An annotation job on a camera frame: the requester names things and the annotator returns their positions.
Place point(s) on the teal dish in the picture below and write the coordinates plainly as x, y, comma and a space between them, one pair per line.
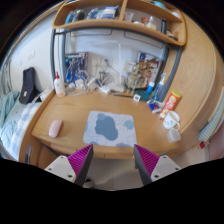
144, 95

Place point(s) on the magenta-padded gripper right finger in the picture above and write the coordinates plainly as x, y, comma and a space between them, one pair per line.
165, 166

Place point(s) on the clear plastic cup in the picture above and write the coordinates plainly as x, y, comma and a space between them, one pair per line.
174, 135

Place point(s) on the blue spray bottle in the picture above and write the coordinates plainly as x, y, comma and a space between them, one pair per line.
159, 89

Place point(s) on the blue snack packet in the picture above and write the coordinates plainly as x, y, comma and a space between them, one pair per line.
154, 105

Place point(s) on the small blue-capped bottle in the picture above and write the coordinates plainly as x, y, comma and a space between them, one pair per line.
150, 88

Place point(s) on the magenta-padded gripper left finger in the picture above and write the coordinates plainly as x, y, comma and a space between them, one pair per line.
60, 166

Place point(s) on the red chip can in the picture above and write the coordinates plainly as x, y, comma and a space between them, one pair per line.
170, 105

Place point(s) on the white power strip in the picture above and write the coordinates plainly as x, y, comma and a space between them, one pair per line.
105, 89

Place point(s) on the small white cube clock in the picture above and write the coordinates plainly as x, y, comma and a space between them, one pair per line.
137, 97

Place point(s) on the white wall socket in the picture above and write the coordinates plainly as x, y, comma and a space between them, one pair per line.
97, 61

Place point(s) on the white wall switch plate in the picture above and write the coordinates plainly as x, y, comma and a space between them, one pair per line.
31, 55

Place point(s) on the colourful printed box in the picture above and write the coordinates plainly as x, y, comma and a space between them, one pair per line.
151, 65

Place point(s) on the teal blanket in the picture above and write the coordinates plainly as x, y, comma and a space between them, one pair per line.
8, 106

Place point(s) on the teal striped cloth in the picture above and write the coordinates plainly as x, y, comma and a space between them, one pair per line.
213, 121

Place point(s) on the white desk lamp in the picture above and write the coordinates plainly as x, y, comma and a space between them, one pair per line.
118, 89

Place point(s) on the pink computer mouse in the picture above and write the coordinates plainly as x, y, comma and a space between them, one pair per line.
55, 128

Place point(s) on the white red-capped pump bottle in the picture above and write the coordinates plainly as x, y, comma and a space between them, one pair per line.
60, 87

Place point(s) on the robot model kit box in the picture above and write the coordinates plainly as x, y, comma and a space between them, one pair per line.
75, 63

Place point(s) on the blue white plaid quilt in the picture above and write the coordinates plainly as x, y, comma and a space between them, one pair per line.
16, 133

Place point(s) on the black bag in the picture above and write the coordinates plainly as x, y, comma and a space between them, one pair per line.
28, 85

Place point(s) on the grey blue-patterned mouse pad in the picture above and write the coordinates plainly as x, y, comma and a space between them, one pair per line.
110, 128

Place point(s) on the wooden shelf unit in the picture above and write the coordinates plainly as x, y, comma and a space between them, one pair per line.
100, 24

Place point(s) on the white charger block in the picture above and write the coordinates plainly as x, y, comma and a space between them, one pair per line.
79, 83

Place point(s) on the tan robot model figure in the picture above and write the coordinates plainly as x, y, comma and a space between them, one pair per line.
135, 78

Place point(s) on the white power adapter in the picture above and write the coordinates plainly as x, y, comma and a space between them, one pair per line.
91, 84

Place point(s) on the white mug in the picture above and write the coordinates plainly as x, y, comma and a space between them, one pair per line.
170, 120

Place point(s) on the black pen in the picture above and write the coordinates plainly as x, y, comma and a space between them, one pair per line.
122, 95

